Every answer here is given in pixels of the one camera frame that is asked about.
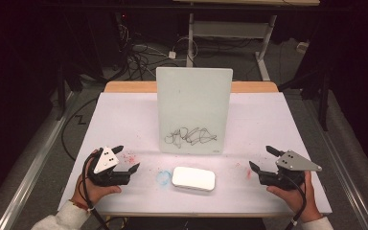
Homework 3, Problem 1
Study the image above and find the white eraser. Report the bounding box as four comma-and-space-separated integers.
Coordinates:
171, 166, 217, 193

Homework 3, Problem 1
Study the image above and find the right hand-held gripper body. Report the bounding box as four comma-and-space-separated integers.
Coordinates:
258, 149, 323, 192

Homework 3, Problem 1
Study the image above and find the red bracelet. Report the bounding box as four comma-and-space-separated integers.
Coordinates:
71, 198, 90, 211

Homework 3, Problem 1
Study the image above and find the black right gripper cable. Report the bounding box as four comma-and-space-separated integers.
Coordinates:
281, 175, 308, 230

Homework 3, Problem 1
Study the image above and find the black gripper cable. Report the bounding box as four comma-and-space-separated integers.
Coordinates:
281, 175, 308, 230
81, 149, 111, 230

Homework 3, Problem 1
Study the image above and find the white table mat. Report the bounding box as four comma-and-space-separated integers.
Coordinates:
57, 91, 334, 216

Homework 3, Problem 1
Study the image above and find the black floor cable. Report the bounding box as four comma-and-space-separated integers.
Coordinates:
60, 96, 101, 162

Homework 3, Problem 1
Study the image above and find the white scribbled whiteboard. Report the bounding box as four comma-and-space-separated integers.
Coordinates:
155, 66, 234, 156

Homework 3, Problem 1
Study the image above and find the wooden table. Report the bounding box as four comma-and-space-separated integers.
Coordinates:
98, 80, 290, 219

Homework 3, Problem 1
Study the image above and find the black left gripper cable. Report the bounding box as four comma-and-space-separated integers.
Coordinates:
81, 149, 111, 230

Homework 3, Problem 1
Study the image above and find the white metal desk frame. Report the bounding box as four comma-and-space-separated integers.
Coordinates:
185, 11, 278, 81

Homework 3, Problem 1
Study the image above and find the person's right hand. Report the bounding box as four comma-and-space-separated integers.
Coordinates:
265, 172, 324, 224

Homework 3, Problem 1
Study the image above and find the tangle of floor cables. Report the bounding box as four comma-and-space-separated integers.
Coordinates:
113, 12, 199, 82

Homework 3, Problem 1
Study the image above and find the small white box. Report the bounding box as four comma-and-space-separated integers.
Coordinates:
296, 41, 310, 54

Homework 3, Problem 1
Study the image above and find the person's left hand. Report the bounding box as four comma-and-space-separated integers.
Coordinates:
71, 149, 123, 209

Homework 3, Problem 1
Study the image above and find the aluminium floor rail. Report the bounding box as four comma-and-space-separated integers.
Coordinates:
295, 92, 368, 230
0, 90, 80, 230

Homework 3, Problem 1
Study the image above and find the black metal stand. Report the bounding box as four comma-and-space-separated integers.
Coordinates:
279, 68, 331, 132

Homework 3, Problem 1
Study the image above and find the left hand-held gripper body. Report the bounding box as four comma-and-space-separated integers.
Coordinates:
87, 146, 132, 188

